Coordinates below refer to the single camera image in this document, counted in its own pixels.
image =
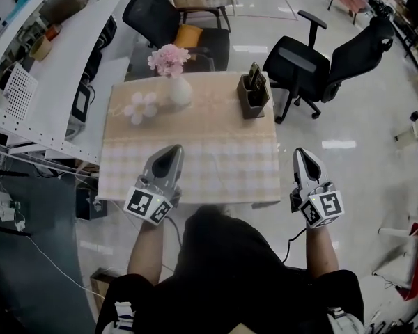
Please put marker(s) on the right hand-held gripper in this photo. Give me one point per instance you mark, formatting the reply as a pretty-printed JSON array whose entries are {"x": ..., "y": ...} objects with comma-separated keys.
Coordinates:
[{"x": 329, "y": 204}]

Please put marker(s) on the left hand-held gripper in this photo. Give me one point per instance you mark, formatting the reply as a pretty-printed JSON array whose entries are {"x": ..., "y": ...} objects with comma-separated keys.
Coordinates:
[{"x": 139, "y": 204}]

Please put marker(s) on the dark organiser box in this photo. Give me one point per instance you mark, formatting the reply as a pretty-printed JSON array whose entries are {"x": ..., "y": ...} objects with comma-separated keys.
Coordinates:
[{"x": 256, "y": 108}]

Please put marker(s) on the black remote control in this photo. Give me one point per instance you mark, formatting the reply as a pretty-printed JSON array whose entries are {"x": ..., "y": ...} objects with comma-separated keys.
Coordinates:
[{"x": 254, "y": 77}]

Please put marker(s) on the person's left forearm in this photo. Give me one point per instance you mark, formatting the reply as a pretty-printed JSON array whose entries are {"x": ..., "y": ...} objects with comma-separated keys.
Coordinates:
[{"x": 144, "y": 252}]

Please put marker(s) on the person's right forearm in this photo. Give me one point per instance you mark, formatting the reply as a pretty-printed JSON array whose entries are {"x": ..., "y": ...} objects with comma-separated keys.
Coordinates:
[{"x": 322, "y": 252}]

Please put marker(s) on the black floor box white label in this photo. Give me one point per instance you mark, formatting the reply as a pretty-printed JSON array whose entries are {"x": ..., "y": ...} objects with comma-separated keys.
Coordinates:
[{"x": 87, "y": 200}]

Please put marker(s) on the flower-shaped coaster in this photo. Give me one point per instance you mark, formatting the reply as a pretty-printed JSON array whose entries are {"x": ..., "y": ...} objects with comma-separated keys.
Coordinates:
[{"x": 139, "y": 108}]

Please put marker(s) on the white device with dark screen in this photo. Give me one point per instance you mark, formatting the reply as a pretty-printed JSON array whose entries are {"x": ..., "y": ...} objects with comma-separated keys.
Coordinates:
[{"x": 80, "y": 106}]

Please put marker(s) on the black office chair with headrest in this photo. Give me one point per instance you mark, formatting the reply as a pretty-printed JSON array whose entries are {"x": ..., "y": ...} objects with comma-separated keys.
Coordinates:
[{"x": 292, "y": 61}]

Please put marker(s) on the pink flower bouquet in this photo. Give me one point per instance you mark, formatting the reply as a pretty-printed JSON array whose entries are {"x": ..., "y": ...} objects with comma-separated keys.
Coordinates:
[{"x": 169, "y": 57}]

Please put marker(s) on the person's black shirt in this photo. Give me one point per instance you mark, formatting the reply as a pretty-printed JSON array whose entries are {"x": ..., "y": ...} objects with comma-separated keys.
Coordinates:
[{"x": 230, "y": 273}]

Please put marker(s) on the white metal shelving rack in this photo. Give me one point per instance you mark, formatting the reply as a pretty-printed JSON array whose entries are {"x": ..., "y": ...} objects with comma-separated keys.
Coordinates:
[{"x": 38, "y": 136}]

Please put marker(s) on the wooden crate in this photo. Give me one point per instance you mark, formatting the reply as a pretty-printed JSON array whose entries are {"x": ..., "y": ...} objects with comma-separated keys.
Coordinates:
[{"x": 101, "y": 287}]

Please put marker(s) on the orange cushion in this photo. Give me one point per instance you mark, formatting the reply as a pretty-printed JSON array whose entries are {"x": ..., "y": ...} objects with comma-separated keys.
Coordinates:
[{"x": 188, "y": 35}]

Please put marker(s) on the black bag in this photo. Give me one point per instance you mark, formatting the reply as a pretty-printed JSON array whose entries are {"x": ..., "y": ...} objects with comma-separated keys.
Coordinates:
[{"x": 102, "y": 37}]

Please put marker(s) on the black mesh armchair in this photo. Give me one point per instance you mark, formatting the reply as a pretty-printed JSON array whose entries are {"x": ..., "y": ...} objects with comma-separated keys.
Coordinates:
[{"x": 149, "y": 16}]

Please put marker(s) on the white power adapter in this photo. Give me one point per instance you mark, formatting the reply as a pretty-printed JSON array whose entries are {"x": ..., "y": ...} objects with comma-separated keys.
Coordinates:
[{"x": 3, "y": 204}]

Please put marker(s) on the white long desk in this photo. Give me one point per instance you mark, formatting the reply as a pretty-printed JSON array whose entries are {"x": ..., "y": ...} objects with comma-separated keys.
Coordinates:
[{"x": 73, "y": 37}]

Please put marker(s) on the white perforated basket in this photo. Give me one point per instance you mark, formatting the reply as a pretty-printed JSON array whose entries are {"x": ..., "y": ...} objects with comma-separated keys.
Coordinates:
[{"x": 21, "y": 92}]

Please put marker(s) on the beige bowl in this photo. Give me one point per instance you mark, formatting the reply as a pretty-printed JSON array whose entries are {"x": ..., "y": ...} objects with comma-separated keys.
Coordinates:
[{"x": 41, "y": 49}]

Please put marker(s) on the orange jar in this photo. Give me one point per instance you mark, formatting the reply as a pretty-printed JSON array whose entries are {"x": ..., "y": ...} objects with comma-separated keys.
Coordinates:
[{"x": 53, "y": 32}]

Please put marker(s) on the large steel pot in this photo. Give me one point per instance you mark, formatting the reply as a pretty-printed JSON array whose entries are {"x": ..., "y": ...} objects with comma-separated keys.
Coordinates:
[{"x": 64, "y": 2}]

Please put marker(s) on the white table frame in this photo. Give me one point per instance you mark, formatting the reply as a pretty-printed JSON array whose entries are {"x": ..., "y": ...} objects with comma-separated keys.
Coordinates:
[{"x": 393, "y": 231}]

